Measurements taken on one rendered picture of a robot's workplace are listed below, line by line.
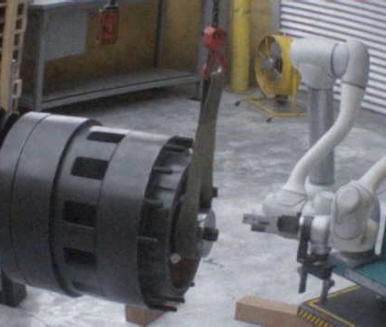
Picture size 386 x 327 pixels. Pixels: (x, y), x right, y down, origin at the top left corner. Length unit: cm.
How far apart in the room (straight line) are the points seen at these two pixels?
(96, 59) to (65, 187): 599
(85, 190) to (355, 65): 111
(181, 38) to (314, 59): 609
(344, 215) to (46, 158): 84
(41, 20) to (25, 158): 454
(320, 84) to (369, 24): 510
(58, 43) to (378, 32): 299
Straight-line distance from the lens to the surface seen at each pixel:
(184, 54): 928
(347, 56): 313
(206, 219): 258
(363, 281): 330
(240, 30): 883
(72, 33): 737
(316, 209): 306
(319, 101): 324
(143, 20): 879
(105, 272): 250
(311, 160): 314
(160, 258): 247
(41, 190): 251
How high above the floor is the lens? 174
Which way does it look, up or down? 15 degrees down
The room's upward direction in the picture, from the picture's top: 3 degrees clockwise
